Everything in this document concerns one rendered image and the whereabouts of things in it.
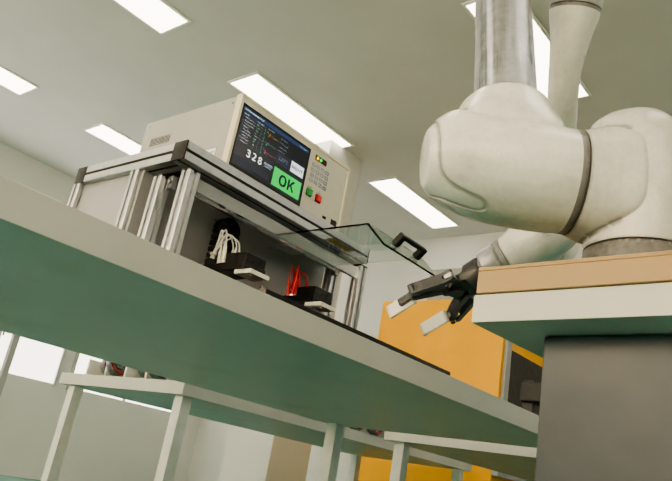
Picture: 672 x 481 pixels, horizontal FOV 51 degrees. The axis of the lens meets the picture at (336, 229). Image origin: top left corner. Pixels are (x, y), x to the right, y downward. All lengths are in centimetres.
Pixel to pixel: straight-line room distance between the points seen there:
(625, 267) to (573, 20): 72
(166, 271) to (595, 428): 61
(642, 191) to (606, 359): 23
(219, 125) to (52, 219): 88
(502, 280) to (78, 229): 56
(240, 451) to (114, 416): 349
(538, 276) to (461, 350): 438
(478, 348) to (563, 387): 428
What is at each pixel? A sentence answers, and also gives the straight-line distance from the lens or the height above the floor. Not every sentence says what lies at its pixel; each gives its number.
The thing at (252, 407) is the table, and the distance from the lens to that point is 305.
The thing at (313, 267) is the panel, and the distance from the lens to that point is 203.
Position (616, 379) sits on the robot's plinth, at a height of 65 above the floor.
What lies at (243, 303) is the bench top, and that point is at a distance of 113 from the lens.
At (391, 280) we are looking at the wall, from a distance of 824.
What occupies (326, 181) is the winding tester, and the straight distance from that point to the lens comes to 192.
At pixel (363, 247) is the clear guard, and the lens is 182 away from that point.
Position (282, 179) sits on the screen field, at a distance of 179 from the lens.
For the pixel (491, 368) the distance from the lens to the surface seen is 515.
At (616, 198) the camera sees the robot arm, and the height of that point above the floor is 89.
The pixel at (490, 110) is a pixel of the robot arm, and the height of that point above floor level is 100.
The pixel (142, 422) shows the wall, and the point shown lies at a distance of 926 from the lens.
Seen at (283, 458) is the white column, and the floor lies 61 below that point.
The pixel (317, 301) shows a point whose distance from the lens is 171.
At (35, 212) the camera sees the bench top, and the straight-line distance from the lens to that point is 94.
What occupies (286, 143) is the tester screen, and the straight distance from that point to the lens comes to 182.
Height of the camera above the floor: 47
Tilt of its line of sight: 20 degrees up
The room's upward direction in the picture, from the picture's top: 10 degrees clockwise
